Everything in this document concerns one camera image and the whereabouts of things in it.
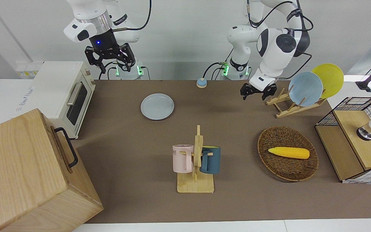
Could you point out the gray ceramic plate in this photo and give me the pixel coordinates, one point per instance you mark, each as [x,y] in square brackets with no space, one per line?
[157,107]

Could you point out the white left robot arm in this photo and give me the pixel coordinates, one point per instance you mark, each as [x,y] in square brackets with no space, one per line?
[275,54]

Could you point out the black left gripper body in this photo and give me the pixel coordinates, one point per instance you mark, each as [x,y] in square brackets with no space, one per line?
[259,91]

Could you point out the yellow plate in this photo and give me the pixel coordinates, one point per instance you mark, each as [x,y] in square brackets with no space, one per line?
[332,79]

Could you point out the white wall socket strip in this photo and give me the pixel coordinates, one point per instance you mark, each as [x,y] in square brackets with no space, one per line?
[29,69]

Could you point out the white toaster oven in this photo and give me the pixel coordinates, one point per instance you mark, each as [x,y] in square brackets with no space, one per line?
[56,87]

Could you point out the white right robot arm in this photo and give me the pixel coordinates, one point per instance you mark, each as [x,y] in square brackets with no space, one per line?
[85,13]

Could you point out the dark teal mug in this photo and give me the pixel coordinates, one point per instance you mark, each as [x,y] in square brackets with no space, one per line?
[213,161]

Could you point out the wooden mug tree stand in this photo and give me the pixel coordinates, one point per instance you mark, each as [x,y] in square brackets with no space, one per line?
[195,185]

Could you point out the pink mug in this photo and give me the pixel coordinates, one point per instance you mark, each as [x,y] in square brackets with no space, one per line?
[180,159]

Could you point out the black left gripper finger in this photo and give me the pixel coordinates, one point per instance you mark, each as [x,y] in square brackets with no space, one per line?
[270,94]
[243,91]

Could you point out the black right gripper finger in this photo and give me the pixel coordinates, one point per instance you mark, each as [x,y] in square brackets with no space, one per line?
[129,58]
[92,56]

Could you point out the light blue plate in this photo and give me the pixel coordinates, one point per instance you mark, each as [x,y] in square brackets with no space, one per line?
[305,88]

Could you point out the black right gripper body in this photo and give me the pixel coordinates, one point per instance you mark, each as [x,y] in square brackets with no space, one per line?
[103,42]

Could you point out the brown wicker basket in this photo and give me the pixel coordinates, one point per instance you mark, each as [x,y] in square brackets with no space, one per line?
[285,169]

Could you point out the wooden plate rack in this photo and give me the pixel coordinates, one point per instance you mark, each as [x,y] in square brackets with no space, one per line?
[290,111]

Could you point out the yellow corn cob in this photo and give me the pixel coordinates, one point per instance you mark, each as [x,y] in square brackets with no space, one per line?
[290,152]

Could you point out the blue dome bell wooden base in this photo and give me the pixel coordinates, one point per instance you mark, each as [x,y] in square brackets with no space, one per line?
[201,83]

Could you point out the brown table mat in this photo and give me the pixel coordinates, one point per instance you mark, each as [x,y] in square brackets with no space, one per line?
[140,180]

